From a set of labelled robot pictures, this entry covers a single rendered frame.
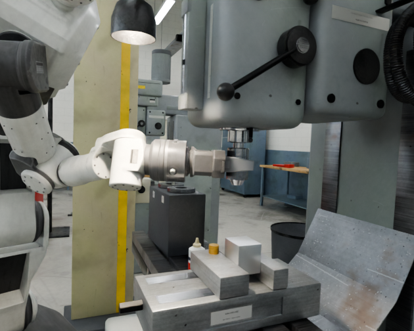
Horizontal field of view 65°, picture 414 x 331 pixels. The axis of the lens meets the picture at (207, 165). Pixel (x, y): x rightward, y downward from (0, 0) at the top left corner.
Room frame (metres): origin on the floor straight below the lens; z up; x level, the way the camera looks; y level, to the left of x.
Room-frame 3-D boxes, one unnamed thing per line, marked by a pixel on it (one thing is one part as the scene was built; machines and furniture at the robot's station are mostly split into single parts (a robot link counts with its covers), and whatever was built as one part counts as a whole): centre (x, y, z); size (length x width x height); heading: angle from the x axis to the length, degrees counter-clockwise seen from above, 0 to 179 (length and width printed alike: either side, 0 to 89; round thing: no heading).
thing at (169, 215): (1.07, 0.10, 1.03); 0.22 x 0.12 x 0.20; 26
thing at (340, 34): (0.76, -0.25, 1.47); 0.24 x 0.19 x 0.26; 22
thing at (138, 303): (0.56, 0.13, 0.98); 0.04 x 0.02 x 0.02; 114
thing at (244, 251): (0.65, -0.08, 1.05); 0.06 x 0.05 x 0.06; 24
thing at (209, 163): (0.69, 0.03, 1.23); 0.13 x 0.12 x 0.10; 2
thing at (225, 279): (0.63, -0.03, 1.02); 0.15 x 0.06 x 0.04; 24
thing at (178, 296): (0.64, -0.05, 0.99); 0.35 x 0.15 x 0.11; 114
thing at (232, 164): (0.66, -0.06, 1.23); 0.06 x 0.02 x 0.03; 92
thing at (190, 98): (0.65, 0.04, 1.45); 0.04 x 0.04 x 0.21; 22
